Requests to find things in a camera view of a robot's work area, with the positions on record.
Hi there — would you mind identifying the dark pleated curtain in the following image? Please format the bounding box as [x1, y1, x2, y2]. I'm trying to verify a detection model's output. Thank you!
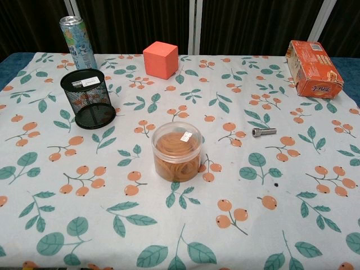
[0, 0, 360, 64]

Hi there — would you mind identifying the white vertical frame post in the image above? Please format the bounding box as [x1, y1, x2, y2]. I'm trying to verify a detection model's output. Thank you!
[187, 0, 204, 56]
[63, 0, 75, 18]
[307, 0, 329, 42]

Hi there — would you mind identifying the floral fruit print tablecloth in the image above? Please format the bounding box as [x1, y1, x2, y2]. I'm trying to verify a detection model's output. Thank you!
[0, 52, 360, 270]

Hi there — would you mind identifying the clear jar of rubber bands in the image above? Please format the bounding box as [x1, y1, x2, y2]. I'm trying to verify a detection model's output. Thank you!
[151, 121, 204, 183]

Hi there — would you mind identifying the orange foam cube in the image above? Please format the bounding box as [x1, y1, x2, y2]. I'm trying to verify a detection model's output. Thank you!
[142, 40, 179, 79]

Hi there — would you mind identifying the silver metal bolt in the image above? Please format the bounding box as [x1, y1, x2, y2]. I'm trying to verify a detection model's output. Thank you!
[251, 127, 277, 138]

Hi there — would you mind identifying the tall printed drink can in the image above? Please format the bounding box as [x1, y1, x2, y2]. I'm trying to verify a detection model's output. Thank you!
[58, 16, 98, 71]

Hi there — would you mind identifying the orange cardboard snack box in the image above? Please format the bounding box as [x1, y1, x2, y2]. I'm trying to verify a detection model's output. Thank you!
[285, 40, 344, 100]

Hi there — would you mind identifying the black mesh pen holder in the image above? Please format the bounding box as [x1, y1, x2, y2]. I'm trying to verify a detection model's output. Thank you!
[60, 68, 117, 130]

